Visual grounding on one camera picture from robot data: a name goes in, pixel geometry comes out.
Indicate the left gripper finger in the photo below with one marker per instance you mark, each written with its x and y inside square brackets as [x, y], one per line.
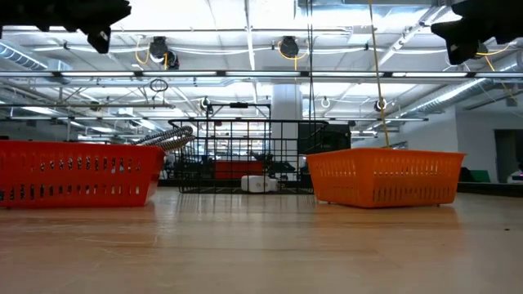
[102, 12]
[100, 38]

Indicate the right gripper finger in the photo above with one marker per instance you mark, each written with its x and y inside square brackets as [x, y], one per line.
[463, 51]
[466, 29]

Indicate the red plastic basket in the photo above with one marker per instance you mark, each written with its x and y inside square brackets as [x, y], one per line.
[81, 175]

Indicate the orange plastic basket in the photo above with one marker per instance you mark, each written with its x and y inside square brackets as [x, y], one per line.
[384, 177]

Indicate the red background bin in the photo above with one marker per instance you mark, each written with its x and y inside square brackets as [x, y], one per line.
[237, 169]

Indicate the small ceiling reel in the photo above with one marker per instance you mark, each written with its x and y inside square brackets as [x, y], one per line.
[380, 101]
[205, 104]
[325, 99]

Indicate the green background box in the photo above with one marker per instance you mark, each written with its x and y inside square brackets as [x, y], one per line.
[480, 176]

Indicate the black background cabinet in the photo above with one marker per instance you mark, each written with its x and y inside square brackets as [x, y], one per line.
[335, 139]

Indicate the long ceiling light strip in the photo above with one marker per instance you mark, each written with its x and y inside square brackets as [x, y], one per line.
[261, 74]

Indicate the silver ventilation duct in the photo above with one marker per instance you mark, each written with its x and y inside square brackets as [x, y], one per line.
[449, 96]
[24, 59]

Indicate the black aluminium table frame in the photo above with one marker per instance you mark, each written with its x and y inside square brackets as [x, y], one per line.
[490, 187]

